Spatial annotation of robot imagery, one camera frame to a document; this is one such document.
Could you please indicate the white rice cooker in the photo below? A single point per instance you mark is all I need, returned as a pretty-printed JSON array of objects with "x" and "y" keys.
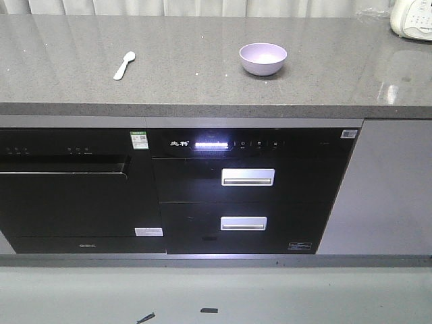
[{"x": 412, "y": 19}]

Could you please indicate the black tape strip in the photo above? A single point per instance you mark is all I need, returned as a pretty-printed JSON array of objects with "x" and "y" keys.
[
  {"x": 209, "y": 310},
  {"x": 146, "y": 318}
]

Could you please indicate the black tape strip center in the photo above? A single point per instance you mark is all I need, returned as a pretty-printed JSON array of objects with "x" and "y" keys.
[{"x": 209, "y": 310}]

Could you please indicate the black two-drawer disinfection cabinet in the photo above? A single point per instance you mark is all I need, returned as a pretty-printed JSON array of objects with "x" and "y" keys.
[{"x": 309, "y": 165}]

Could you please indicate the upper silver drawer handle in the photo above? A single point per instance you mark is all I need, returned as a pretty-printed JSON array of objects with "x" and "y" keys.
[{"x": 247, "y": 176}]

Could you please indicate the silver drawer handle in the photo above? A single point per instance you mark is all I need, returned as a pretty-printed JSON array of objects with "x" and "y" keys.
[
  {"x": 247, "y": 176},
  {"x": 229, "y": 223}
]

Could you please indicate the black tape strip left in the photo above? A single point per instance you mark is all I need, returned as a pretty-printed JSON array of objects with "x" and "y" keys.
[{"x": 146, "y": 318}]

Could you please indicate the white curtain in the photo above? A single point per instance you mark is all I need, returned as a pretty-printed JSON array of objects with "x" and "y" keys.
[{"x": 204, "y": 8}]

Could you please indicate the grey cabinet door panel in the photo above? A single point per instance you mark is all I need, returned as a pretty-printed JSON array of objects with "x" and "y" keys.
[{"x": 384, "y": 202}]

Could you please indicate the lower silver drawer handle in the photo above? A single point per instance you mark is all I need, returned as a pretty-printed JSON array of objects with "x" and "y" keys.
[{"x": 229, "y": 223}]

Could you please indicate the lilac plastic bowl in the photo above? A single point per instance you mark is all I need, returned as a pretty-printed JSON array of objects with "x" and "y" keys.
[{"x": 262, "y": 59}]

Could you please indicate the pale green plastic spoon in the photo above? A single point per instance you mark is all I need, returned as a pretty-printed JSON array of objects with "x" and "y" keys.
[{"x": 128, "y": 57}]

